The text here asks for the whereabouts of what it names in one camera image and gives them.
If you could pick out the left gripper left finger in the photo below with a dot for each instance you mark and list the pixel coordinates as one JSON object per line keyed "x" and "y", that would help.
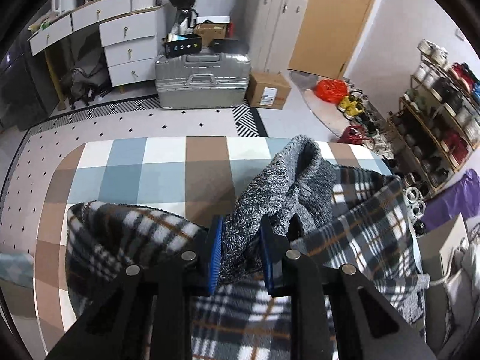
{"x": 146, "y": 313}

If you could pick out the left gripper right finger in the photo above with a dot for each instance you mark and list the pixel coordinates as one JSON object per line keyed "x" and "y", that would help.
{"x": 334, "y": 310}

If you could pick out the plaid fleece cardigan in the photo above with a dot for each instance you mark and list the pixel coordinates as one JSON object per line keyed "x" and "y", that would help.
{"x": 334, "y": 214}

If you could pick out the checkered bed sheet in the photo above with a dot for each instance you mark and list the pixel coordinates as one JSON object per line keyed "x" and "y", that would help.
{"x": 196, "y": 177}

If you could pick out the bamboo shoe rack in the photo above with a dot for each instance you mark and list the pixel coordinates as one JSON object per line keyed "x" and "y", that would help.
{"x": 438, "y": 117}

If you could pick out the orange plastic bag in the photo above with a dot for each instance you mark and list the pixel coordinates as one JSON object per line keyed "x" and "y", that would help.
{"x": 332, "y": 91}

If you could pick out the cardboard box on floor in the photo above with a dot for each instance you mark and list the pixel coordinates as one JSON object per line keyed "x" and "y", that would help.
{"x": 266, "y": 90}

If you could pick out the black bag under desk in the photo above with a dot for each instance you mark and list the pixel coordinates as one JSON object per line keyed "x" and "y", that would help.
{"x": 84, "y": 84}

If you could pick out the silver aluminium suitcase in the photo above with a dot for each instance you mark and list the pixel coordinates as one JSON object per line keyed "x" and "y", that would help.
{"x": 201, "y": 81}

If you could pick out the white drawer desk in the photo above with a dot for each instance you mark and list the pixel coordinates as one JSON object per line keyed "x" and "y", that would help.
{"x": 131, "y": 34}

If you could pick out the white upright suitcase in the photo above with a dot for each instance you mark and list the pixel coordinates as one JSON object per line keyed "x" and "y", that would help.
{"x": 271, "y": 30}

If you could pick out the wooden door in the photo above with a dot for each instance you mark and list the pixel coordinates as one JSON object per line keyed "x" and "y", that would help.
{"x": 328, "y": 36}

